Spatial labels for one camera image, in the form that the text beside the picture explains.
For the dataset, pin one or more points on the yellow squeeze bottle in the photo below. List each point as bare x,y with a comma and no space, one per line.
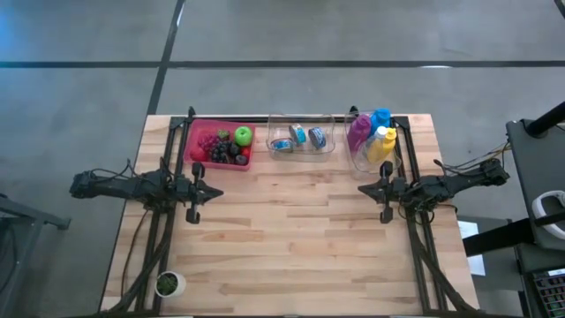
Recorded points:
389,139

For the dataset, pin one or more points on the blue squeeze bottle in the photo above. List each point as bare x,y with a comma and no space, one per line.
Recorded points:
380,118

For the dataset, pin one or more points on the magenta squeeze bottle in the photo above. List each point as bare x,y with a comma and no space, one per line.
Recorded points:
358,132

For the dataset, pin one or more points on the small red toy strawberry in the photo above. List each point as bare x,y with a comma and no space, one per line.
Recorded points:
246,151

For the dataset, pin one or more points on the black side desk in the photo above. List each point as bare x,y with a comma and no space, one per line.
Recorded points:
543,168

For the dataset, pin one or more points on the white paper sheet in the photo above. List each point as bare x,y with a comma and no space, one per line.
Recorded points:
476,265
468,229

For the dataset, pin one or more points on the small plant white pot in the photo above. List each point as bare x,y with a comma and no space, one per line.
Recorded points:
169,284

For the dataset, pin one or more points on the grey floor stand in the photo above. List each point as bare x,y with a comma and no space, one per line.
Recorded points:
39,216

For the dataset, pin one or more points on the clear plastic bin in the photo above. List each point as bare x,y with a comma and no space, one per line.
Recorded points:
357,161
304,152

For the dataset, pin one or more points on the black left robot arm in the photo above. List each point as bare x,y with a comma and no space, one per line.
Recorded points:
123,187

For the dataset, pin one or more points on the black toy grapes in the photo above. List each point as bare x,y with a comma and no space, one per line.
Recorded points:
219,152

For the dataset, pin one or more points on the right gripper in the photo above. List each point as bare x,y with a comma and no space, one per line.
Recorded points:
399,190

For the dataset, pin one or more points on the pink plastic tray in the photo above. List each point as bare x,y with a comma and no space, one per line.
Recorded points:
198,126

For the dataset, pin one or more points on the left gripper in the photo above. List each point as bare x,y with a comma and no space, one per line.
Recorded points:
185,191

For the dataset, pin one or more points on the black computer keyboard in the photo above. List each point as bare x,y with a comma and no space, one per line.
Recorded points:
552,296

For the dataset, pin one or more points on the green toy apple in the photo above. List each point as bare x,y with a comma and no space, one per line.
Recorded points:
243,136

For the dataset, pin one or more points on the blue label tin can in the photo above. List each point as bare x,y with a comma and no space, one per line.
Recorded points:
318,138
298,133

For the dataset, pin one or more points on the clear bottle white cap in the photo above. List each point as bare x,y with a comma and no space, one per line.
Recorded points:
380,131

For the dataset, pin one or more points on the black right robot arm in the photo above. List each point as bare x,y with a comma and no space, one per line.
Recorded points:
454,183

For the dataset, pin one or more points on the gold lid tin can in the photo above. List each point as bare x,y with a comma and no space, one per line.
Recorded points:
281,144

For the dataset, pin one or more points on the purple toy grapes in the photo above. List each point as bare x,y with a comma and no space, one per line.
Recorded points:
207,142

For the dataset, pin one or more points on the white headset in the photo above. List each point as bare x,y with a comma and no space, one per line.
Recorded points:
536,205

